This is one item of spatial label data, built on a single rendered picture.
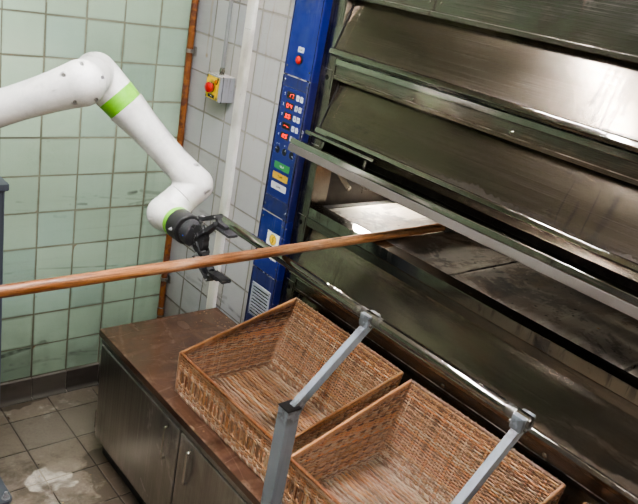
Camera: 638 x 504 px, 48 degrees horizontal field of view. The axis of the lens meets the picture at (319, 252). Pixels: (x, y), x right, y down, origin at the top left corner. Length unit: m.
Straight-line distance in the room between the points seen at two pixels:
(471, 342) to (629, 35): 0.91
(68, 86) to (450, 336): 1.27
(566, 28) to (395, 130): 0.61
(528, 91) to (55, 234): 2.00
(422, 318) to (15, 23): 1.75
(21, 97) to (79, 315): 1.49
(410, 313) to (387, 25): 0.89
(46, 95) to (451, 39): 1.11
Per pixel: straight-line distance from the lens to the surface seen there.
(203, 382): 2.33
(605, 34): 1.89
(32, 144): 2.99
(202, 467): 2.35
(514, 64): 2.01
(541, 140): 1.94
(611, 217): 1.86
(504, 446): 1.62
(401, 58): 2.23
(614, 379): 1.92
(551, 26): 1.97
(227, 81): 2.88
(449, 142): 2.13
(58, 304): 3.30
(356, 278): 2.42
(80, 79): 2.02
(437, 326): 2.21
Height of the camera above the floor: 1.96
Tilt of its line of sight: 21 degrees down
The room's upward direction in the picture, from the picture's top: 11 degrees clockwise
